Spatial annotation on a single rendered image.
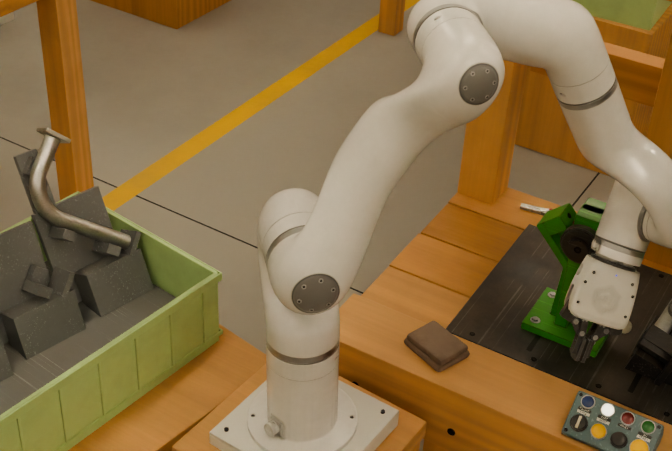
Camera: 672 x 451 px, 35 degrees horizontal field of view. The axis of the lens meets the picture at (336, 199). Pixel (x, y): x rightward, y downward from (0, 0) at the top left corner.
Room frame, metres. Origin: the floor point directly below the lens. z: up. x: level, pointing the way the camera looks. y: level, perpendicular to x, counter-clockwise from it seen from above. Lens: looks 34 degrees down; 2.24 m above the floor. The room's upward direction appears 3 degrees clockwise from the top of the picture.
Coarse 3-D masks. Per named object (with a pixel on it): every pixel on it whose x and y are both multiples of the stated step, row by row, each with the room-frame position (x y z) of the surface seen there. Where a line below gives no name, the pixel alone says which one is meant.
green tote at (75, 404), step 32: (128, 224) 1.74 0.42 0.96; (160, 256) 1.69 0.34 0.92; (192, 256) 1.65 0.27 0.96; (192, 288) 1.55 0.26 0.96; (160, 320) 1.47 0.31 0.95; (192, 320) 1.54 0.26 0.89; (96, 352) 1.36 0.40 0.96; (128, 352) 1.41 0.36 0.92; (160, 352) 1.47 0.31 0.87; (192, 352) 1.53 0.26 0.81; (64, 384) 1.29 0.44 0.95; (96, 384) 1.35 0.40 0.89; (128, 384) 1.41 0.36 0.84; (0, 416) 1.20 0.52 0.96; (32, 416) 1.24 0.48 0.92; (64, 416) 1.29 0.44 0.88; (96, 416) 1.34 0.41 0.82; (0, 448) 1.19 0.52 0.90; (32, 448) 1.23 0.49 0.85; (64, 448) 1.28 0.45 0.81
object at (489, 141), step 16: (512, 64) 2.00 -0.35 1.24; (512, 80) 2.00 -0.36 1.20; (512, 96) 2.02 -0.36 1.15; (656, 96) 1.86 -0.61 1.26; (496, 112) 2.01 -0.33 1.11; (512, 112) 2.03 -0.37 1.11; (656, 112) 1.85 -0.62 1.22; (480, 128) 2.03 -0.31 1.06; (496, 128) 2.01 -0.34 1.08; (512, 128) 2.05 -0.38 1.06; (656, 128) 1.85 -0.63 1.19; (464, 144) 2.04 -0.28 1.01; (480, 144) 2.02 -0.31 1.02; (496, 144) 2.01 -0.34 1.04; (512, 144) 2.06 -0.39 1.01; (656, 144) 1.84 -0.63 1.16; (464, 160) 2.04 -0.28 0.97; (480, 160) 2.02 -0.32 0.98; (496, 160) 2.00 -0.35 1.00; (464, 176) 2.04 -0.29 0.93; (480, 176) 2.02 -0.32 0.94; (496, 176) 2.00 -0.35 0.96; (464, 192) 2.03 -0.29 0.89; (480, 192) 2.02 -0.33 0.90; (496, 192) 2.01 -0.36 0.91; (656, 256) 1.82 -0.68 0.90
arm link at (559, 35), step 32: (448, 0) 1.41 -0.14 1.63; (480, 0) 1.42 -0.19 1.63; (512, 0) 1.39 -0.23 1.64; (544, 0) 1.39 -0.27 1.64; (416, 32) 1.38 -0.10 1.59; (512, 32) 1.37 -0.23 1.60; (544, 32) 1.35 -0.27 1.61; (576, 32) 1.36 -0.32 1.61; (544, 64) 1.36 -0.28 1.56; (576, 64) 1.35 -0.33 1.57; (608, 64) 1.38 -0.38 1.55; (576, 96) 1.36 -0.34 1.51
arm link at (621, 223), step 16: (624, 192) 1.42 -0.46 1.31; (608, 208) 1.42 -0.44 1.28; (624, 208) 1.40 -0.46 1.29; (640, 208) 1.39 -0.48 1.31; (608, 224) 1.40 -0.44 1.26; (624, 224) 1.39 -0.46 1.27; (640, 224) 1.37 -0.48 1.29; (608, 240) 1.38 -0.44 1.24; (624, 240) 1.38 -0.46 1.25; (640, 240) 1.38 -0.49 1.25
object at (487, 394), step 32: (352, 320) 1.55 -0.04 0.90; (384, 320) 1.56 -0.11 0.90; (416, 320) 1.56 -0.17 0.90; (352, 352) 1.48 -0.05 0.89; (384, 352) 1.47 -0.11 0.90; (480, 352) 1.48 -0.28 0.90; (384, 384) 1.44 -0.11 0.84; (416, 384) 1.41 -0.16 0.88; (448, 384) 1.39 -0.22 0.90; (480, 384) 1.40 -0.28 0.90; (512, 384) 1.40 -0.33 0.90; (544, 384) 1.41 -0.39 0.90; (448, 416) 1.38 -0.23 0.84; (480, 416) 1.35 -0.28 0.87; (512, 416) 1.33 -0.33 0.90; (544, 416) 1.33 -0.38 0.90; (448, 448) 1.37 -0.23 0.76; (480, 448) 1.35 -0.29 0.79; (512, 448) 1.32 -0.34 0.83; (544, 448) 1.29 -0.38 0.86; (576, 448) 1.27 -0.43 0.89
